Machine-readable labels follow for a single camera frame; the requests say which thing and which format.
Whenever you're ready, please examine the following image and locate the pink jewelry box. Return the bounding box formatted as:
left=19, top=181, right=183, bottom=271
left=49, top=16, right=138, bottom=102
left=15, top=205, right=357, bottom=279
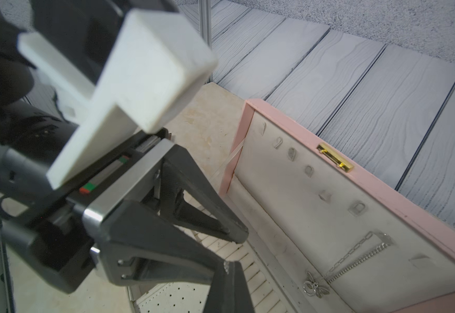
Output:
left=127, top=98, right=455, bottom=313

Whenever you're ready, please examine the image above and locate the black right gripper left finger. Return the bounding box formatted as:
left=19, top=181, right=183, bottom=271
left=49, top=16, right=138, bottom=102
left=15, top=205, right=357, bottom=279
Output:
left=203, top=261, right=235, bottom=313

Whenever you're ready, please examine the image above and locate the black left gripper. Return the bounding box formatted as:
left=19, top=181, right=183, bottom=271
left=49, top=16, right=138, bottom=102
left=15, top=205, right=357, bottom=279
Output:
left=1, top=129, right=227, bottom=294

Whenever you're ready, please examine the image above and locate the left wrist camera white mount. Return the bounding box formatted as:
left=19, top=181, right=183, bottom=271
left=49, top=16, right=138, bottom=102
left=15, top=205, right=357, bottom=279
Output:
left=17, top=9, right=218, bottom=189

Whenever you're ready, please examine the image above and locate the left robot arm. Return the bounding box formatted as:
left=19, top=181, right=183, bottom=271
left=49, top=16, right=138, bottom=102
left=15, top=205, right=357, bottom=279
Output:
left=0, top=1, right=248, bottom=297

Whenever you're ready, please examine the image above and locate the silver butterfly pendant necklace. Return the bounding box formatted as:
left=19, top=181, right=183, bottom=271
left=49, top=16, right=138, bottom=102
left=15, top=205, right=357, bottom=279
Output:
left=302, top=230, right=393, bottom=299

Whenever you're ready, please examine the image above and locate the silver left frame post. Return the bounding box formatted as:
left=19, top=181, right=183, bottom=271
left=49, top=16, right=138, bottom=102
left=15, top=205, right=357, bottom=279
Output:
left=198, top=0, right=212, bottom=48

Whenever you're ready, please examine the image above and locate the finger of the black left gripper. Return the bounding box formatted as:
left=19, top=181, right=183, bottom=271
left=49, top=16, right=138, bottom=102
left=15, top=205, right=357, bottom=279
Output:
left=159, top=145, right=249, bottom=244

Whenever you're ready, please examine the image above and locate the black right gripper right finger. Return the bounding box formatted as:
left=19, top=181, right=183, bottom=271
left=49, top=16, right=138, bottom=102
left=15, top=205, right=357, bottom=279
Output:
left=234, top=262, right=255, bottom=313

